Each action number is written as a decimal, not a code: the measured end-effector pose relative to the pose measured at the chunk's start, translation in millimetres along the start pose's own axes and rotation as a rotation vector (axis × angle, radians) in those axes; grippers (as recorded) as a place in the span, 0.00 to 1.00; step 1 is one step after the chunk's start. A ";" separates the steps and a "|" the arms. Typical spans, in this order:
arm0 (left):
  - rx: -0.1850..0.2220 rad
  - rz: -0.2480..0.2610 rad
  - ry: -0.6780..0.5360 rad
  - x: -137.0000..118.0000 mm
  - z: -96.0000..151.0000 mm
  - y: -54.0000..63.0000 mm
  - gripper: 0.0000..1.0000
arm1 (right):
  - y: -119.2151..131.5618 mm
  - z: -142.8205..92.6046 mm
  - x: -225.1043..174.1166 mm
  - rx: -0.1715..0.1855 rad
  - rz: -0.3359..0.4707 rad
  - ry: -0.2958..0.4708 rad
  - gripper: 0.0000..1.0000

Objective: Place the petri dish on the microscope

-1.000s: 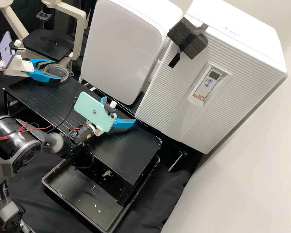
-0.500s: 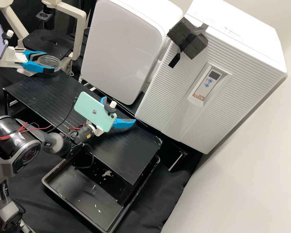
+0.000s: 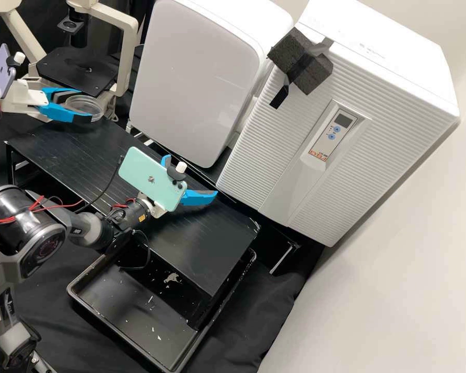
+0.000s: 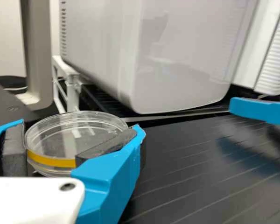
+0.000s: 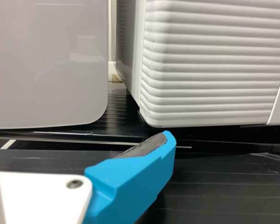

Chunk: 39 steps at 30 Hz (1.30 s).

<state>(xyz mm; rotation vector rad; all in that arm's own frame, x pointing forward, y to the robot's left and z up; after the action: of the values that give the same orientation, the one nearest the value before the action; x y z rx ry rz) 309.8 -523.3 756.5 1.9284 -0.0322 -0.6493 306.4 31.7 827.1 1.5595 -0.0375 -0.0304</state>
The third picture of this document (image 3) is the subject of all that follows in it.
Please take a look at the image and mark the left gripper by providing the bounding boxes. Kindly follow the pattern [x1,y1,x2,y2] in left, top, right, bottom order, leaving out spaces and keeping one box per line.
[0,77,97,126]

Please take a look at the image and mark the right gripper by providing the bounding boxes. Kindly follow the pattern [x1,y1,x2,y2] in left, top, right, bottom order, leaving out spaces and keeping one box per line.
[147,154,219,219]

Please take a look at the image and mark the petri dish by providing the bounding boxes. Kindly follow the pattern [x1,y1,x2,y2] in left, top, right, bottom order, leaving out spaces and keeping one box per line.
[64,95,104,122]

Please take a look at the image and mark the cream microscope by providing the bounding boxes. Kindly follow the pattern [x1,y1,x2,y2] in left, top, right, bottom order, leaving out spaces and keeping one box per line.
[0,0,140,121]

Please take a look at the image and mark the black platform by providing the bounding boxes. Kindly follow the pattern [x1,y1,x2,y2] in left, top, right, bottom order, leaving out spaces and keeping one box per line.
[126,120,325,277]
[4,123,261,331]

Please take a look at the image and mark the white box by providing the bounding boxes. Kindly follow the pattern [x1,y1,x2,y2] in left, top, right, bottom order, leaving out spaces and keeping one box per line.
[128,0,296,168]

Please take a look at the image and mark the incubator door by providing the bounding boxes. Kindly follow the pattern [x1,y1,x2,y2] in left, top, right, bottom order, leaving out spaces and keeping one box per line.
[216,26,460,249]

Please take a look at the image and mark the black tray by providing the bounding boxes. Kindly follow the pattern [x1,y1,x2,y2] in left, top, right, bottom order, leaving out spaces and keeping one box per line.
[66,248,257,372]

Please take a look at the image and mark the white incubator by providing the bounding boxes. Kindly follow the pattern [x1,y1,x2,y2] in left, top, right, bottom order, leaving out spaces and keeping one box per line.
[293,0,461,121]

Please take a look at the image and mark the right wrist camera phone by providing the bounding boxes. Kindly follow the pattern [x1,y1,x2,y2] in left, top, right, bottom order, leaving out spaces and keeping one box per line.
[118,147,189,218]

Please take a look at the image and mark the wrist camera phone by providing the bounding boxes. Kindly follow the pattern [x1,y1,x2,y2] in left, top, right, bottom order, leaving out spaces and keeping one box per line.
[0,42,27,96]
[118,147,189,218]

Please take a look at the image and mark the left wrist camera phone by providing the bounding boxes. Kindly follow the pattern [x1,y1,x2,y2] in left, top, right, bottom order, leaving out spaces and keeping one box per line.
[0,42,27,96]

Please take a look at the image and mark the black cable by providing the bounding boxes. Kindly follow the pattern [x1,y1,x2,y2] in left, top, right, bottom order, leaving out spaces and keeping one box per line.
[77,154,152,272]

